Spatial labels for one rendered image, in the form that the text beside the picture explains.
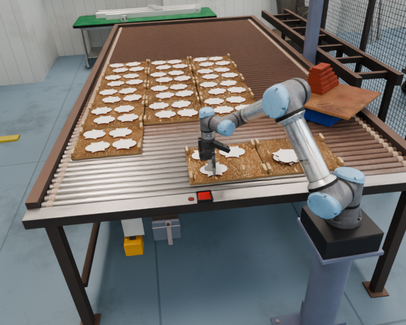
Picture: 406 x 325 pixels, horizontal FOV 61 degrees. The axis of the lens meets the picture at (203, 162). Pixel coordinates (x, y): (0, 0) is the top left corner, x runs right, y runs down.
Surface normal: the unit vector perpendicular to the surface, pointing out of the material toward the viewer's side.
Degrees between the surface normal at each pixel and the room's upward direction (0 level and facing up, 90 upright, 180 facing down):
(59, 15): 90
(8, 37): 90
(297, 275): 0
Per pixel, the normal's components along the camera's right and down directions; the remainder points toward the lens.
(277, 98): -0.80, 0.25
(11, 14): 0.16, 0.54
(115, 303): -0.04, -0.84
